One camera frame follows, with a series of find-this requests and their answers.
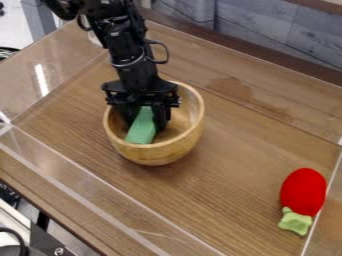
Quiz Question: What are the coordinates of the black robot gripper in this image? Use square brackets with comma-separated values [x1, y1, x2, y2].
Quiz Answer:
[101, 58, 180, 132]

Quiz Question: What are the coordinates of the green foam stick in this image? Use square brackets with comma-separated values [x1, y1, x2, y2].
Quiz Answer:
[124, 106, 156, 144]

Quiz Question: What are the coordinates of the brown wooden bowl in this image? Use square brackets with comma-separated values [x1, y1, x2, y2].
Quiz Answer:
[103, 81, 204, 166]

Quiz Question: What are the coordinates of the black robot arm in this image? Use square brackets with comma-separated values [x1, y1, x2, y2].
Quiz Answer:
[43, 0, 180, 131]

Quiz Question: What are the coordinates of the grey pillar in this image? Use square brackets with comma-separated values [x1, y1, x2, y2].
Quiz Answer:
[20, 0, 57, 41]

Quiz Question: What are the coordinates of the black table leg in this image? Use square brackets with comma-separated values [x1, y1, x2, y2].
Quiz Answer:
[36, 212, 49, 231]

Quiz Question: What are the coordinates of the red plush strawberry toy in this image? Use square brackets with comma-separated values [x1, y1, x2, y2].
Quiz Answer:
[278, 168, 327, 236]

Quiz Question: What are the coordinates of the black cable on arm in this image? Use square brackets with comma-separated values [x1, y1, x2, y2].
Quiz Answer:
[144, 39, 171, 66]

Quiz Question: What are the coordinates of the clear acrylic corner bracket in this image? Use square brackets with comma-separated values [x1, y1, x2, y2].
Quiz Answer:
[83, 19, 103, 48]

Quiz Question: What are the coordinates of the clear acrylic enclosure wall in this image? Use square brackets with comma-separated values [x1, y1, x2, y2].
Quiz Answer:
[0, 24, 342, 256]

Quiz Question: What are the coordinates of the black device with cable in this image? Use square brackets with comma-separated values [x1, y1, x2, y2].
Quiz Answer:
[0, 226, 79, 256]

